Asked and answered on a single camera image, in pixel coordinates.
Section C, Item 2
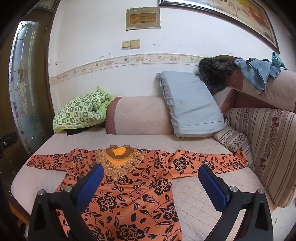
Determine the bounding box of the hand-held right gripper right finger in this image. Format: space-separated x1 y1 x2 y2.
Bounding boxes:
198 164 277 241

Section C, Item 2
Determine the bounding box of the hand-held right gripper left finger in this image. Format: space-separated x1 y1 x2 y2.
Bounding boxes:
27 164 105 241

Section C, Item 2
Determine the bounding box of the orange floral blouse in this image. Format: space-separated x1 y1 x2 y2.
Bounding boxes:
26 144 249 241

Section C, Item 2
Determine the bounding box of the small striped floral cushion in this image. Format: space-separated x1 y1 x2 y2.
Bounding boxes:
211 126 253 163

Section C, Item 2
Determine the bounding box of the wooden stained glass door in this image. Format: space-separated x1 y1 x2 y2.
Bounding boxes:
0 9 55 160

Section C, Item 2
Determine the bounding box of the large striped floral cushion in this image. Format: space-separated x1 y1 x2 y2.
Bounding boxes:
225 107 296 208

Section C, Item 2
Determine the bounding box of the green patterned pillow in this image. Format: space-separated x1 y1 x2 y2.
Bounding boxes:
53 86 115 134

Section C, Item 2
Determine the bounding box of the pink quilted bolster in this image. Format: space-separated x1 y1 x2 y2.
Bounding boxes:
105 95 174 135

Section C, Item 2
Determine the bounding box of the light blue pillow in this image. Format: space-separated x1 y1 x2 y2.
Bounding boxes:
155 71 228 139

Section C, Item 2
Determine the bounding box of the pink sofa backrest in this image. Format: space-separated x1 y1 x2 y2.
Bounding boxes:
212 55 296 114

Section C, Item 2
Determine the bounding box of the dark furry cushion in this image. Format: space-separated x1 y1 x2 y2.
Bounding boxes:
198 57 235 95

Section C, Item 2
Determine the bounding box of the blue cloth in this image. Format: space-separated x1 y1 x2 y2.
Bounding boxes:
234 58 282 94

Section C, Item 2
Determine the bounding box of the teal cloth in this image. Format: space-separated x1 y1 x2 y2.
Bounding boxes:
271 52 288 70

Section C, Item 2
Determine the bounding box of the framed painting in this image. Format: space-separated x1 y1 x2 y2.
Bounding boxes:
158 0 280 54

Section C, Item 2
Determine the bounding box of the brass wall panel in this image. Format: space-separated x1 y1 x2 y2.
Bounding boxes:
125 6 161 31

